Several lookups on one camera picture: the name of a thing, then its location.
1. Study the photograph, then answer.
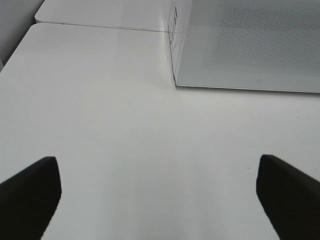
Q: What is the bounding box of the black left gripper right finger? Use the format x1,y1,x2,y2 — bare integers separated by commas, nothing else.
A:
256,154,320,240

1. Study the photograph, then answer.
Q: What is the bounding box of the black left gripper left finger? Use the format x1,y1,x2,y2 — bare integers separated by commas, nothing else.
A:
0,156,62,240

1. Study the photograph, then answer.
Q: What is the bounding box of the white microwave oven body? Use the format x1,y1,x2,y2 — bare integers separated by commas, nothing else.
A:
167,0,193,86

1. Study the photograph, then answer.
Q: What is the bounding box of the white microwave door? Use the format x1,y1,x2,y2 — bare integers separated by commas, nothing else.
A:
178,0,320,93

